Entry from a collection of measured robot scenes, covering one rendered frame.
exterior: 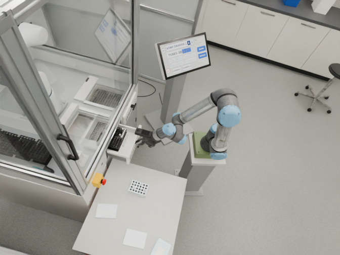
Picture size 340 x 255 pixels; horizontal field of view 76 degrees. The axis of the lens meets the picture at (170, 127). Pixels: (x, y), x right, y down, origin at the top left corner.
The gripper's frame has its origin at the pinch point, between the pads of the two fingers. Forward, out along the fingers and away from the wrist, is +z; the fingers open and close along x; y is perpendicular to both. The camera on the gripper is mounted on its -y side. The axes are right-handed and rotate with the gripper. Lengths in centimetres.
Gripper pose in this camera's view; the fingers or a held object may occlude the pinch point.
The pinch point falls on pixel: (136, 141)
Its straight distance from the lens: 159.2
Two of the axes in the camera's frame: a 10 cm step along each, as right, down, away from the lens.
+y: 7.1, 5.5, 4.4
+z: -6.7, 3.2, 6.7
